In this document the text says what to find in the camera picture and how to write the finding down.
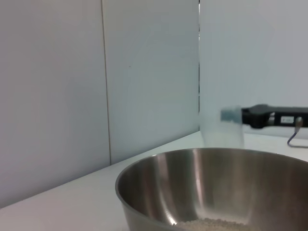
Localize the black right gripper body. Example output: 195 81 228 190
247 103 308 130

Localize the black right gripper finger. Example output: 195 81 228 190
220 107 251 126

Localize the clear plastic cup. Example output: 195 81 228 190
199 105 245 150

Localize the stainless steel mixing bowl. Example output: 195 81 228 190
115 147 308 231

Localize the silver plug with thin cable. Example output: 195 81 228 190
287 116 308 148

